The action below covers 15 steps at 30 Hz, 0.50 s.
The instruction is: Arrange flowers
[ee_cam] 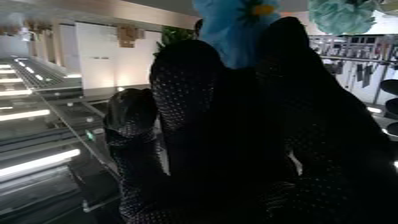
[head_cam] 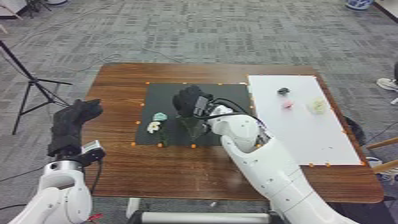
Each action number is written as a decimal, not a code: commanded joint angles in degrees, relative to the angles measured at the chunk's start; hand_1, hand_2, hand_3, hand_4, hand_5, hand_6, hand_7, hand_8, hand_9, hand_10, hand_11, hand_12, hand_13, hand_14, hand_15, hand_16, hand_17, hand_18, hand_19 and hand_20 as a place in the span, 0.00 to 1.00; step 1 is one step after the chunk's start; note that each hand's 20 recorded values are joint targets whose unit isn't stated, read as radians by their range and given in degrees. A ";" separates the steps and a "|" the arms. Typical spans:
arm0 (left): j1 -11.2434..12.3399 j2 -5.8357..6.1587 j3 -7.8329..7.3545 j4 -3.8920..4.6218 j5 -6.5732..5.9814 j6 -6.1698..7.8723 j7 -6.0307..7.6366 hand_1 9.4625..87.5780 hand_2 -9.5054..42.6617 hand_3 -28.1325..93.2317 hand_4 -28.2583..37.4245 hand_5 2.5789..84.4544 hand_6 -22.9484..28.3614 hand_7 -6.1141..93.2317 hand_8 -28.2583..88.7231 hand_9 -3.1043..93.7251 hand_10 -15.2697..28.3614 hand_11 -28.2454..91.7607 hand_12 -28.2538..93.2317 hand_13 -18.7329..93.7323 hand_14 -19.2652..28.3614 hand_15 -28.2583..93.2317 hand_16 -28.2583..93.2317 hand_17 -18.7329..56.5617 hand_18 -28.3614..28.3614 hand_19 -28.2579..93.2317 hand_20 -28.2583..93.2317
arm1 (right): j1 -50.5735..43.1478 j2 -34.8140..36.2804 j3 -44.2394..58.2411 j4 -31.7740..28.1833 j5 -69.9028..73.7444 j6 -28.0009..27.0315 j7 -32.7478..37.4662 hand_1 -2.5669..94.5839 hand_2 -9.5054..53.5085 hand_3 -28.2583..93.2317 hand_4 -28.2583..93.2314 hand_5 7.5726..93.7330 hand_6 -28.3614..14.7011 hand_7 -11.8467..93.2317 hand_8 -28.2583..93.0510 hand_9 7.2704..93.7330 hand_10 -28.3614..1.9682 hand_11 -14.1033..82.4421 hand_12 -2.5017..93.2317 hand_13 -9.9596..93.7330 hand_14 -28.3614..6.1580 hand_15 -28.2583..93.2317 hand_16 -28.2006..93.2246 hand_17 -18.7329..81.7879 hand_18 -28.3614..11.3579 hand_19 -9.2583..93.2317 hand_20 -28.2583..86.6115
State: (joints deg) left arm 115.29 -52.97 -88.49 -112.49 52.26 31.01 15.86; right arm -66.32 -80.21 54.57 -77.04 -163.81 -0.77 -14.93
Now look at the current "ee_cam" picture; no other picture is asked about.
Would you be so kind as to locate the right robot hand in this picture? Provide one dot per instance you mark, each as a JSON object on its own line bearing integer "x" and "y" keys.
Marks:
{"x": 237, "y": 150}

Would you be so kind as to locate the blue flower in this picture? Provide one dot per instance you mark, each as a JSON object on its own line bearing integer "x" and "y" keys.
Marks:
{"x": 228, "y": 26}

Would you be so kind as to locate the teal flower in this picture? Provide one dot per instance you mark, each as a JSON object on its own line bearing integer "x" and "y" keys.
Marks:
{"x": 340, "y": 16}

